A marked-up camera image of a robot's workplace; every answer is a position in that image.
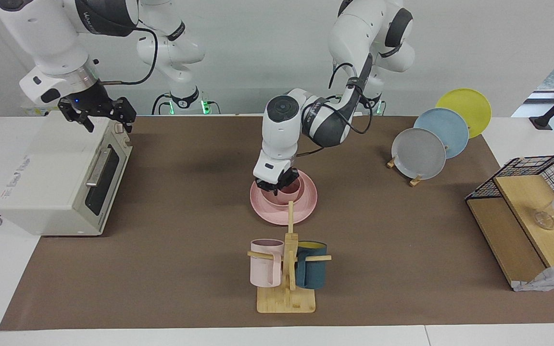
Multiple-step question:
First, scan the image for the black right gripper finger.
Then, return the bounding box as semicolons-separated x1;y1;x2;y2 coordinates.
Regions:
111;96;137;134
60;103;96;134

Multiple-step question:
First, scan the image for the pink bowl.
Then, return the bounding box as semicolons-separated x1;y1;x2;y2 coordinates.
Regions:
259;179;305;206

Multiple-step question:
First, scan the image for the pink plate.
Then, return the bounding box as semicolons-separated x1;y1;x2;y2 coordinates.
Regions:
250;166;318;225

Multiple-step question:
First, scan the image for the white toaster oven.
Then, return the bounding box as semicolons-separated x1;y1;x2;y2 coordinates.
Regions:
0;111;133;237

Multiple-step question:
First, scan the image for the light pink mug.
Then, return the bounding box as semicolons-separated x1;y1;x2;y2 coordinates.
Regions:
250;239;285;288

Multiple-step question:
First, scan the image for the dark teal mug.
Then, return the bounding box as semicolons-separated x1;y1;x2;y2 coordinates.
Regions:
295;241;328;290

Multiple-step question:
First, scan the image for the wooden mug tree stand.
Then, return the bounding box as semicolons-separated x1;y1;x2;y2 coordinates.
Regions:
247;201;332;314

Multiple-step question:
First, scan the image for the wooden plate rack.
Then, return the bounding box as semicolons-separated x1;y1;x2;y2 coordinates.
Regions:
386;155;424;187

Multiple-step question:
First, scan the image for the brown table mat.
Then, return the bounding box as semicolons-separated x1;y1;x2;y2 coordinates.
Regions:
0;115;554;331

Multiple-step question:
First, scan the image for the grey plate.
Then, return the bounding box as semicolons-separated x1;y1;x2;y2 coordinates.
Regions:
391;128;447;181

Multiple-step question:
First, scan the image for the light blue plate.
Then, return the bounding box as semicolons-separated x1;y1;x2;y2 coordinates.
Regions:
413;108;470;160

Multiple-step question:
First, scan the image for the yellow plate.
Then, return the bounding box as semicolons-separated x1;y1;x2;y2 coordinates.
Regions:
436;88;492;140

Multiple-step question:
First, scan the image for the wooden stepped shelf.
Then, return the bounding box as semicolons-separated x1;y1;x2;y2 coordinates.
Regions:
466;174;554;289

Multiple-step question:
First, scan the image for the clear glass cup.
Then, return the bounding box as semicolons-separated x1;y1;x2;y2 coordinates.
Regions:
533;204;554;230

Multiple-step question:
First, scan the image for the black base cable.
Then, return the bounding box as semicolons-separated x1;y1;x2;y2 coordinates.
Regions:
151;93;174;116

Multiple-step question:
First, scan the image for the white wall socket box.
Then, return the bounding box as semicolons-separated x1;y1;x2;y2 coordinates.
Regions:
21;102;61;117

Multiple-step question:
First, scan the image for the black wire basket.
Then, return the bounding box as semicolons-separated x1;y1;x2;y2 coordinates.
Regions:
465;155;554;231

